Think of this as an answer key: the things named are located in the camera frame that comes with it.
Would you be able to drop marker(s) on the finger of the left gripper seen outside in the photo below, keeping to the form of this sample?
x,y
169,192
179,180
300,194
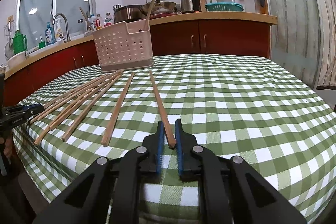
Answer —
x,y
22,111

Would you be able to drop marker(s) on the red label sauce bottle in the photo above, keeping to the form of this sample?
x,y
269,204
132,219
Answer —
x,y
98,22

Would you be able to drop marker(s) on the person's left hand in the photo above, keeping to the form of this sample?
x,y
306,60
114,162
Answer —
x,y
8,149

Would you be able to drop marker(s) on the green checkered tablecloth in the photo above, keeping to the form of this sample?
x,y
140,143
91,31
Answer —
x,y
234,105

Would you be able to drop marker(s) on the stainless electric kettle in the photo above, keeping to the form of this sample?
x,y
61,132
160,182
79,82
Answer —
x,y
188,6

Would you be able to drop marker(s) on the blue dish soap bottle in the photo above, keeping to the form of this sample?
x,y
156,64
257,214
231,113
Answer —
x,y
49,34

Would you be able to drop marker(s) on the black rice cooker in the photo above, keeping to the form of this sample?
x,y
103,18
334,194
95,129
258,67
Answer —
x,y
128,14

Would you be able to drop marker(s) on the frosted glass sliding door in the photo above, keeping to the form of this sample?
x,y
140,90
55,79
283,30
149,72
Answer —
x,y
296,38

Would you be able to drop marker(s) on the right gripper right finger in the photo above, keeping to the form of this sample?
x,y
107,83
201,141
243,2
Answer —
x,y
187,164

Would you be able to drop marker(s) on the teal plastic colander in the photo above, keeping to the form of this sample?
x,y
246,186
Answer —
x,y
224,6

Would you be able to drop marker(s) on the small green bottle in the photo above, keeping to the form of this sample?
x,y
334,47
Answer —
x,y
41,43

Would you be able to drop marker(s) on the green thermos jug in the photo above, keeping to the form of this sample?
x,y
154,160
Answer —
x,y
19,42

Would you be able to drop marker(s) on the pink perforated utensil basket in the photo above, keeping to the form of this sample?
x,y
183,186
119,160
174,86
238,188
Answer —
x,y
124,46

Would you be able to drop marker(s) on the steel wok with lid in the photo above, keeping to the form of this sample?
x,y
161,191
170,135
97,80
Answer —
x,y
160,6

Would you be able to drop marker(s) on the white spray cleaner bottle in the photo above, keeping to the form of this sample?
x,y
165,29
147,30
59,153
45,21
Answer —
x,y
58,30

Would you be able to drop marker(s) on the knife block with scissors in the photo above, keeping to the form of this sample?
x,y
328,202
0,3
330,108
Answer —
x,y
116,7

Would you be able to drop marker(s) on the red kitchen cabinets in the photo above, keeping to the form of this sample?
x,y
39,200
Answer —
x,y
219,36

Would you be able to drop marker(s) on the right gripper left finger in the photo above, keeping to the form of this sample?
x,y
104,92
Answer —
x,y
154,144

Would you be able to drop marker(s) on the chrome kitchen faucet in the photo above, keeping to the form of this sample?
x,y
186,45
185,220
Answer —
x,y
65,29

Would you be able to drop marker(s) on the red induction cooker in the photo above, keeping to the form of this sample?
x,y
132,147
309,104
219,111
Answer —
x,y
162,14

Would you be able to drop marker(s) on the translucent white plastic cup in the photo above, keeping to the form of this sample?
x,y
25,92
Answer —
x,y
249,6

